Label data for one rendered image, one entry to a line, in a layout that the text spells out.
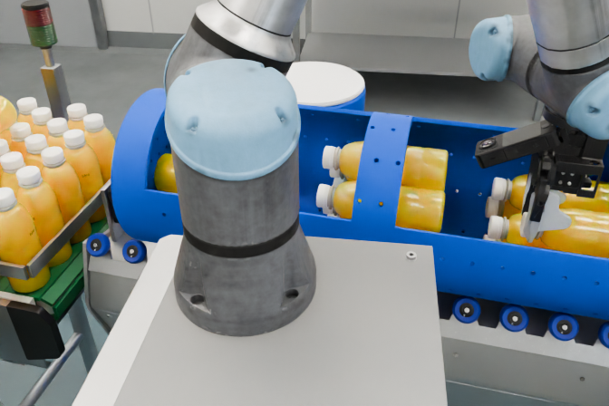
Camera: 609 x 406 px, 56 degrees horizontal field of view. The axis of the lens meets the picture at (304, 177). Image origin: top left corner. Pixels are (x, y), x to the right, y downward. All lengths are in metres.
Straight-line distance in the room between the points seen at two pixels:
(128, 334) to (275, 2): 0.40
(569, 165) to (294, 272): 0.44
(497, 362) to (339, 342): 0.52
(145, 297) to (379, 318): 0.30
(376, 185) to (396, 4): 3.57
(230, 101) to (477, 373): 0.72
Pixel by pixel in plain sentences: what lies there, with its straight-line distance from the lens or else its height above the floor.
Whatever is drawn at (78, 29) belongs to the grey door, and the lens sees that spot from 4.98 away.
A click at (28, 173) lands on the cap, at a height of 1.10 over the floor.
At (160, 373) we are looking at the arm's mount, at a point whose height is 1.22.
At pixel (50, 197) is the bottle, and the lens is 1.16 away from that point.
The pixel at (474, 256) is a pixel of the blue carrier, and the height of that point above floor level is 1.11.
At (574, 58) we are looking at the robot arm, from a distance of 0.60.
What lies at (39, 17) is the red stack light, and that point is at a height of 1.23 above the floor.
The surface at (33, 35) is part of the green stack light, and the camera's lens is 1.57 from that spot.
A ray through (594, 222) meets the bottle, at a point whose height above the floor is 1.14.
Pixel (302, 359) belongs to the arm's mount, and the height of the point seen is 1.22.
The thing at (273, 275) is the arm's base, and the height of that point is 1.28.
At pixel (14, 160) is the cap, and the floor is 1.10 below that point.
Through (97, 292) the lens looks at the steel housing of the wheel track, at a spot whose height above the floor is 0.87.
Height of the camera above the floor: 1.66
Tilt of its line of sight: 33 degrees down
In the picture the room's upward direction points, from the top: straight up
